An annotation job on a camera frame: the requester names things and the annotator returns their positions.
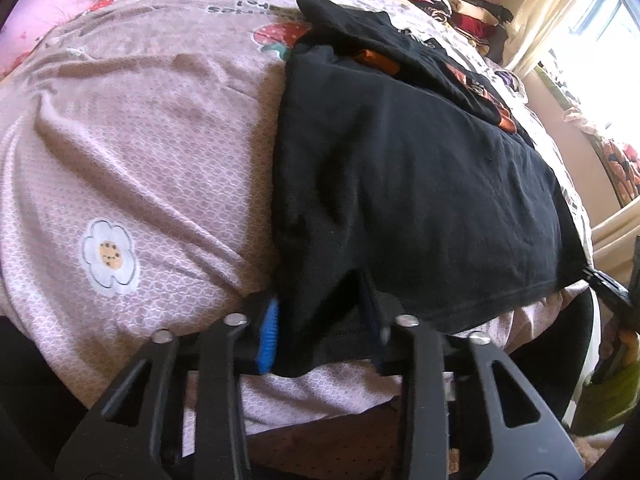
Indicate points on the pile of folded clothes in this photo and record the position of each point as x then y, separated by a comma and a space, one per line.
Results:
450, 5

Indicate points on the brown dotted cloth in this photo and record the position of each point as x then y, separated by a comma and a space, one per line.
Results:
325, 435

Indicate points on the pink flower-print bed sheet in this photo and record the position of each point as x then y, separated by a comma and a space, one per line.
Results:
150, 135

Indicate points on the cream curtain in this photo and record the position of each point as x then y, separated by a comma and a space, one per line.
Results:
545, 25

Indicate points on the green cloth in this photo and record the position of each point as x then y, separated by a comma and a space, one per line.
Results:
607, 405

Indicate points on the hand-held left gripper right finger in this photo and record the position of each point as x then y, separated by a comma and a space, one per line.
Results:
375, 330

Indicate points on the pink quilt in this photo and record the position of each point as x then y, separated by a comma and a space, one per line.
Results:
60, 5

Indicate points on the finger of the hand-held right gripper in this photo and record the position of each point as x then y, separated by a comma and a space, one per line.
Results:
607, 290

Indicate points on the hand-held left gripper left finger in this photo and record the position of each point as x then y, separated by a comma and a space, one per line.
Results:
269, 332

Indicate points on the black long-sleeve shirt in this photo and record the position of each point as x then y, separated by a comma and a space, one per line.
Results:
400, 185

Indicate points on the floral cloth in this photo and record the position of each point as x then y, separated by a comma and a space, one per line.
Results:
622, 170

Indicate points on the window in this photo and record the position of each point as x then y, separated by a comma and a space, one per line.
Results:
595, 60

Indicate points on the purple cloth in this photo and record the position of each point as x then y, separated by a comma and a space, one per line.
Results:
507, 80

